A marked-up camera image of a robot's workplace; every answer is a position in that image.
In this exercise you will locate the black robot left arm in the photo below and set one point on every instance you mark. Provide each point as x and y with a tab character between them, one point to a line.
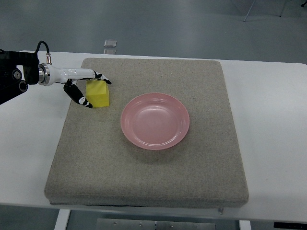
18	70

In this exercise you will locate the yellow foam block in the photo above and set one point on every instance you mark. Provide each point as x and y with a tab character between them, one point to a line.
97	93

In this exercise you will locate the floor socket cover plate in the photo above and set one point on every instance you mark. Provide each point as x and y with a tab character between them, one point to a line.
110	43

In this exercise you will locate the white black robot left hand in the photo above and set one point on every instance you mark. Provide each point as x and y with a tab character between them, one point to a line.
69	76

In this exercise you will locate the metal chair legs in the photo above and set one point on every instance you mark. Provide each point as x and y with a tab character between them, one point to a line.
257	9

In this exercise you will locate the pink plate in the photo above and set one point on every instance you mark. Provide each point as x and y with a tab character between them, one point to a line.
155	121

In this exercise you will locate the beige fabric mat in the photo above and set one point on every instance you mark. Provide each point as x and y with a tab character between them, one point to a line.
95	164

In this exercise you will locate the white table leg frame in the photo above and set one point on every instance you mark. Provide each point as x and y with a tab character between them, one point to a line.
62	219

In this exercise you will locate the grey metal base plate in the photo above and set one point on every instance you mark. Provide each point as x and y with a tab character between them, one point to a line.
127	224

